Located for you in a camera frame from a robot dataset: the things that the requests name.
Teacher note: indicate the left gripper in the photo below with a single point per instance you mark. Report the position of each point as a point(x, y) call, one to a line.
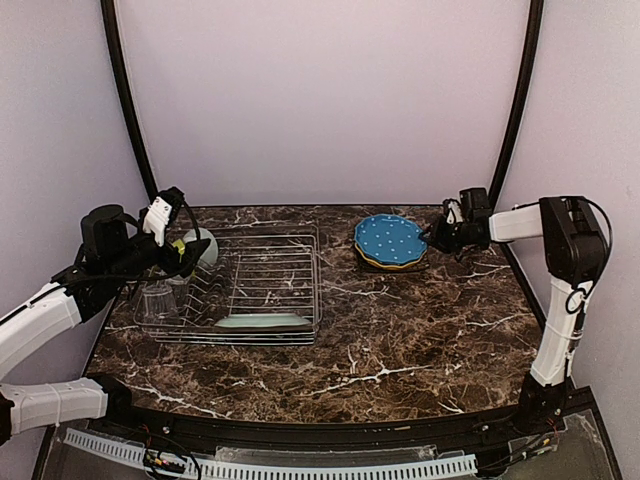
point(163, 251)

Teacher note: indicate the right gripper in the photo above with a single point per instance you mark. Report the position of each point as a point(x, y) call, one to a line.
point(445, 235)

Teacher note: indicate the black square floral plate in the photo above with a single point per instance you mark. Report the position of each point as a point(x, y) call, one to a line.
point(373, 267)

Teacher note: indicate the yellow polka dot plate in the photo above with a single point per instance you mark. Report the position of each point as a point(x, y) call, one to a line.
point(389, 266)

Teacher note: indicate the blue polka dot plate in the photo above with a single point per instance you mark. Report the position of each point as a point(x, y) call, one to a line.
point(389, 238)

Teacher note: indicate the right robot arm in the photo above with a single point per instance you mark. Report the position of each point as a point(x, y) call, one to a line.
point(577, 248)

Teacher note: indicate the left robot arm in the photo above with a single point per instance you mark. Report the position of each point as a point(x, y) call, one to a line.
point(116, 249)

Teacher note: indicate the lime green bowl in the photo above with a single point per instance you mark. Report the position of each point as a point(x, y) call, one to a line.
point(180, 246)

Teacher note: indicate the light teal checkered bowl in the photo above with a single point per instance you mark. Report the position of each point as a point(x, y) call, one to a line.
point(209, 257)

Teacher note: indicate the clear faceted glass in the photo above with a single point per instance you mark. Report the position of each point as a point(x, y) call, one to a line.
point(180, 288)

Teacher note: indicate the clear ribbed glass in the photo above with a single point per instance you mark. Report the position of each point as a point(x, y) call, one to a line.
point(157, 303)

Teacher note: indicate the pale green plate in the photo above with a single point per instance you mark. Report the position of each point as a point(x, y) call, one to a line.
point(262, 321)

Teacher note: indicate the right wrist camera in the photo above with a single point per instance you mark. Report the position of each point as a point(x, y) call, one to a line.
point(452, 211)

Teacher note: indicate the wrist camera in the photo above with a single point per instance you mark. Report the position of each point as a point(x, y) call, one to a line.
point(452, 211)
point(161, 213)

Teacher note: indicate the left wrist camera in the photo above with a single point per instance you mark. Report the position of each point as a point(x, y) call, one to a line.
point(161, 213)

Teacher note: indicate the metal wire dish rack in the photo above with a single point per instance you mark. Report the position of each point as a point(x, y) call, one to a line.
point(261, 268)

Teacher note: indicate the right black frame post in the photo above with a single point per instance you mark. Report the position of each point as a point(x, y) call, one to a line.
point(521, 90)

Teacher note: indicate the black frame post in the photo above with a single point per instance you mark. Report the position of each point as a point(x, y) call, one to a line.
point(124, 92)
point(521, 90)

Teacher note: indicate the white slotted cable duct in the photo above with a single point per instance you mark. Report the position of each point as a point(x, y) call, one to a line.
point(240, 463)

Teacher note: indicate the left black frame post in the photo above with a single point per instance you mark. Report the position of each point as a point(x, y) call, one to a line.
point(124, 92)

